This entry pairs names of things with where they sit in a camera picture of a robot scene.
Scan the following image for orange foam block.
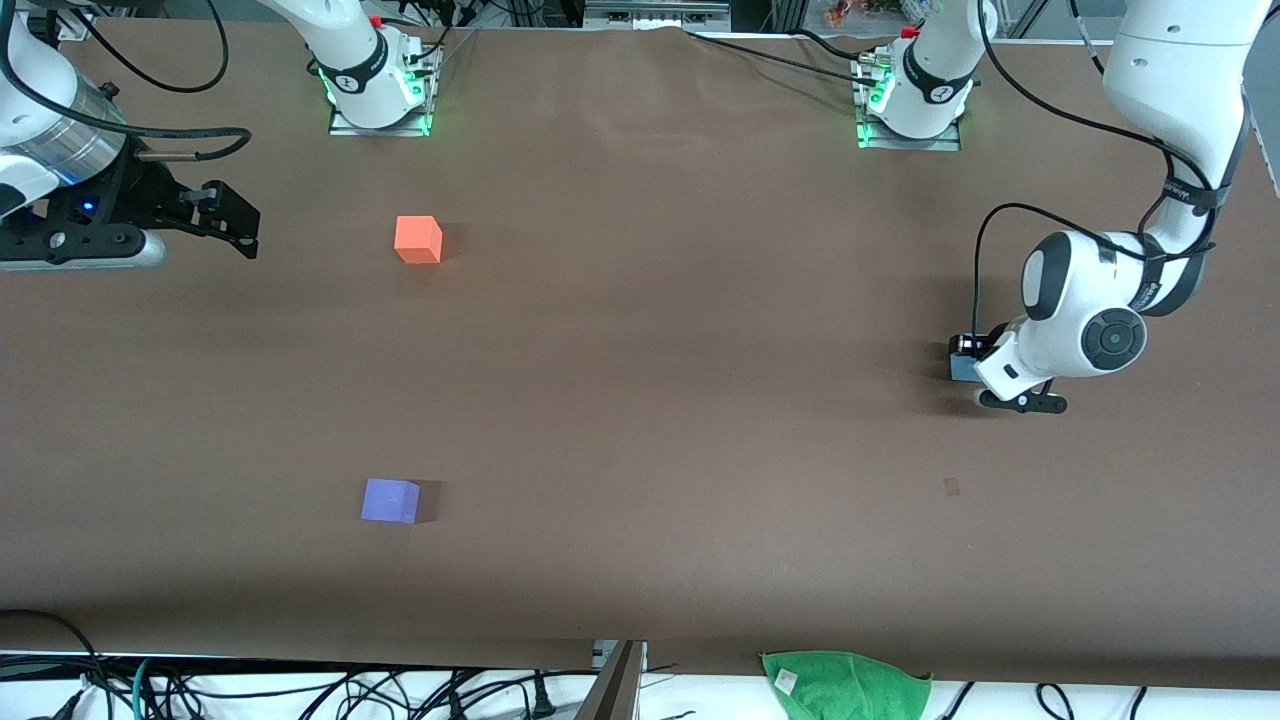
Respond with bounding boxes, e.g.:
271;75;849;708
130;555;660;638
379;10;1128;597
394;215;444;265

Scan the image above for purple foam block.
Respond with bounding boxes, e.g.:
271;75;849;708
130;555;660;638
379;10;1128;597
360;478;422;525

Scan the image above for brown table cover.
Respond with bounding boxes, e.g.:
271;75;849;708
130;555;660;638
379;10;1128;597
0;20;1280;691

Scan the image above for colourful small toys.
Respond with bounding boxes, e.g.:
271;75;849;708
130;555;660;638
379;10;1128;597
825;0;901;26

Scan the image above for green microfibre cloth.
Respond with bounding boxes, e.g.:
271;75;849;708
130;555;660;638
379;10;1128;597
760;651;933;720

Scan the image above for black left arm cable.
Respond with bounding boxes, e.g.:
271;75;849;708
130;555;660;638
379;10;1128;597
972;0;1226;346

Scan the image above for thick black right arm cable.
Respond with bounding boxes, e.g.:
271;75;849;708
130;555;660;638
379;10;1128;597
0;20;253;161

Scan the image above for thin black looping cable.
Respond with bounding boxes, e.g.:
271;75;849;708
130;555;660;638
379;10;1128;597
75;0;231;94

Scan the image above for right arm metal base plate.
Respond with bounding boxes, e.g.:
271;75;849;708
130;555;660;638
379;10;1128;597
328;40;441;138

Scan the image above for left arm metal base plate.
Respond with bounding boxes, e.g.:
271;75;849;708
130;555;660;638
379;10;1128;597
852;55;963;153

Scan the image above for short black table cable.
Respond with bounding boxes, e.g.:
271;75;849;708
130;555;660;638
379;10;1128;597
790;28;876;61

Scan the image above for long black table cable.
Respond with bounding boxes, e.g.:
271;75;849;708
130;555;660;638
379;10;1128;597
685;28;881;86

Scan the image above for black floor cable loop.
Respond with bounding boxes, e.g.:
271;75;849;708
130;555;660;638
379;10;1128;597
0;608;116;720

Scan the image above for silver metal rail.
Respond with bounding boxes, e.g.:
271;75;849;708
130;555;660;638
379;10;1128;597
585;0;731;31

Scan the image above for small white bracket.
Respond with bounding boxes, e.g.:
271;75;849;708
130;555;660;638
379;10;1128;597
590;638;649;671

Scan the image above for grey metal post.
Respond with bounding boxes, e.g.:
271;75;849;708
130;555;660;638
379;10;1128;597
575;640;646;720

